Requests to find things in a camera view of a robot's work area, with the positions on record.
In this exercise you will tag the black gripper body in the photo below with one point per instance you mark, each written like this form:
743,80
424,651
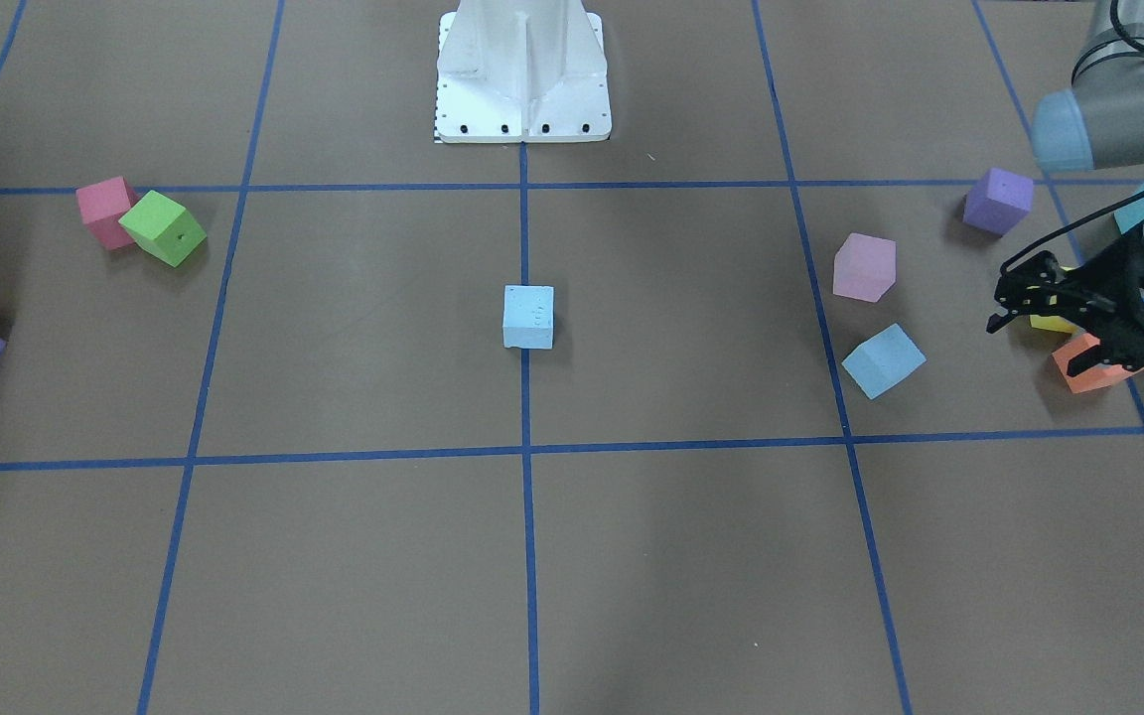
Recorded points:
1114,285

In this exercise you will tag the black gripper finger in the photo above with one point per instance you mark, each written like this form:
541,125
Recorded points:
1040,280
1061,314

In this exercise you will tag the light blue foam block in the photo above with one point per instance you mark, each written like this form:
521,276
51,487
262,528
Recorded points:
528,317
883,361

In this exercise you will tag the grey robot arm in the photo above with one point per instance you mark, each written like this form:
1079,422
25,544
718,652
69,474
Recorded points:
1097,123

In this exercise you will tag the yellow foam block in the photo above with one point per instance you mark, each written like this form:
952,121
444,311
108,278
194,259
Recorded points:
1053,324

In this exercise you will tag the light pink foam block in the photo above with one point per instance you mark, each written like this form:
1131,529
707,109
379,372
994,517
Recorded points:
864,268

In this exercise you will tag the green foam block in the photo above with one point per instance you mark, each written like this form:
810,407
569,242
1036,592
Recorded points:
163,228

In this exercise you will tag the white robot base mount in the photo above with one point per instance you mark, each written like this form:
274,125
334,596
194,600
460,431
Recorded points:
521,71

